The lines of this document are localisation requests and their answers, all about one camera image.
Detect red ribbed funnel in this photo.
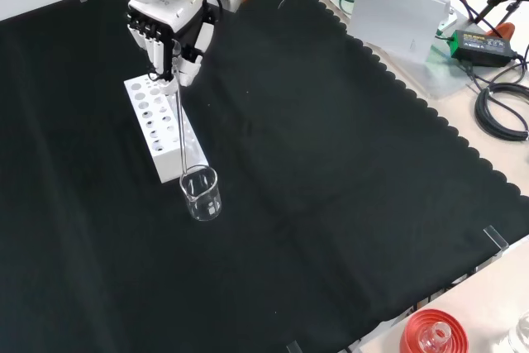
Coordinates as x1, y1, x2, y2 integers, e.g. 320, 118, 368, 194
398, 308, 470, 353

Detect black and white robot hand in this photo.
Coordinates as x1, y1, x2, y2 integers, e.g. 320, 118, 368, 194
123, 0, 216, 96

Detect white test tube rack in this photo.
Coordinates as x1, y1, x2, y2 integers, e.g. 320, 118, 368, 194
123, 74, 210, 184

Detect pale board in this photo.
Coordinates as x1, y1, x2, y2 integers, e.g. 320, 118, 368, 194
349, 0, 451, 64

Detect black bench cloth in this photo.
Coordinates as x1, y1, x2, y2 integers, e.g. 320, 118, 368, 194
0, 0, 529, 353

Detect grey base plate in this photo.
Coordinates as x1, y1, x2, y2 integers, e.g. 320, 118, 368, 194
317, 0, 476, 100

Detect clear glass rod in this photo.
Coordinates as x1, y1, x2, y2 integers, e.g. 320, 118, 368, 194
171, 55, 189, 177

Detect black power adapter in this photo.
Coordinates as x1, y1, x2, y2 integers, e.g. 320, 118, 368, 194
450, 29, 519, 68

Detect clear glass vessel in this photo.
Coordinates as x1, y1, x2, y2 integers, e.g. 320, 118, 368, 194
508, 312, 529, 353

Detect clear glass beaker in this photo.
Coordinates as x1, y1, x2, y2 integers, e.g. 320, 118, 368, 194
179, 165, 223, 222

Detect coiled black cable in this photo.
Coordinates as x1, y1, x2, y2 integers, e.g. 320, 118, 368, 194
474, 82, 529, 142

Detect small clear glass flask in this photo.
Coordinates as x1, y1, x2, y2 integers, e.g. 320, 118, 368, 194
419, 322, 453, 353

